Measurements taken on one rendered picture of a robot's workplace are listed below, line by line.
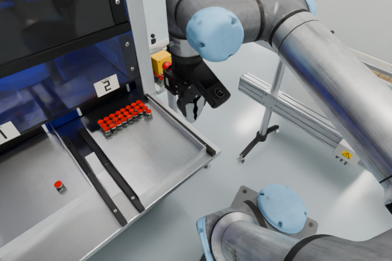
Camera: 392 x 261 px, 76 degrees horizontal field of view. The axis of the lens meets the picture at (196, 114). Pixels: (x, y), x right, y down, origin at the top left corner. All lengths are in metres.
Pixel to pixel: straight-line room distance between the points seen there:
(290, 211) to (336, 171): 1.49
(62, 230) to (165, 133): 0.42
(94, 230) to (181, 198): 1.04
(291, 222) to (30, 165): 0.80
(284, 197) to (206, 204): 1.12
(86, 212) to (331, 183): 1.63
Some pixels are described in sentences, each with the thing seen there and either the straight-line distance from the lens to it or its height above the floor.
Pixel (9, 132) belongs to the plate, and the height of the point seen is 1.02.
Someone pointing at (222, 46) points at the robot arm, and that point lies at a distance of 0.38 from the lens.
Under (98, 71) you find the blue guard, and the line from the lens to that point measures 0.90.
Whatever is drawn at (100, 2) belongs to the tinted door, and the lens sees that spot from 0.84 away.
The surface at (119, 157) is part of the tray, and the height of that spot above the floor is 0.88.
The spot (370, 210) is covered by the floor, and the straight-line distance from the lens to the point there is 2.05.
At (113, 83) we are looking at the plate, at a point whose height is 1.02.
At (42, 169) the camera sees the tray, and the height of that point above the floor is 0.88.
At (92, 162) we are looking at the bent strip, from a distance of 0.86.
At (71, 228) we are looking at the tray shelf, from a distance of 0.81.
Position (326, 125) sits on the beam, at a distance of 1.56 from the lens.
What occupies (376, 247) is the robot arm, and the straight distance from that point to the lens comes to 0.28.
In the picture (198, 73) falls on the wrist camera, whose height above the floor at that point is 1.26.
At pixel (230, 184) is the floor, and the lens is 1.82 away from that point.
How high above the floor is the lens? 1.57
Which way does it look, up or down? 45 degrees down
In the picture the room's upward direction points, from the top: straight up
